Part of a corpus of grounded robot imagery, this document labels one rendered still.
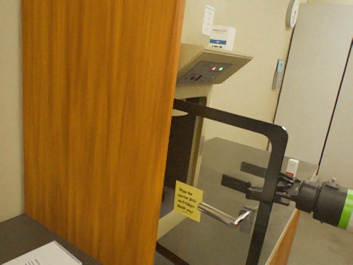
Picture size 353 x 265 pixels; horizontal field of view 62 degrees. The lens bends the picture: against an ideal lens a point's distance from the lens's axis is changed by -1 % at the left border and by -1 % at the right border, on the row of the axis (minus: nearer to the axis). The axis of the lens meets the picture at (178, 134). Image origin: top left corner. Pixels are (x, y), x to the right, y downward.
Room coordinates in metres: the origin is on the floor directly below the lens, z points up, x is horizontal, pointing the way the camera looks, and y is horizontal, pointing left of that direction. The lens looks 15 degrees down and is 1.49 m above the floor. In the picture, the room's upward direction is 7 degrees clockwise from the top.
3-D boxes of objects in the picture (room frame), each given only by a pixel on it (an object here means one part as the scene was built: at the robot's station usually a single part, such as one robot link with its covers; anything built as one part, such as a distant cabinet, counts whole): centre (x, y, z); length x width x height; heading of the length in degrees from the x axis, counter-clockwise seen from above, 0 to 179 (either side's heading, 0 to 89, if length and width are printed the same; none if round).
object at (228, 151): (0.59, -0.07, 1.19); 0.30 x 0.01 x 0.40; 52
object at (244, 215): (0.52, -0.11, 1.20); 0.10 x 0.05 x 0.03; 52
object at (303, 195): (0.67, -0.31, 1.20); 0.09 x 0.08 x 0.07; 60
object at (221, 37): (0.83, -0.08, 1.54); 0.05 x 0.05 x 0.06; 61
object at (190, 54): (0.79, -0.06, 1.46); 0.32 x 0.11 x 0.10; 150
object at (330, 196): (0.63, -0.37, 1.20); 0.09 x 0.06 x 0.12; 150
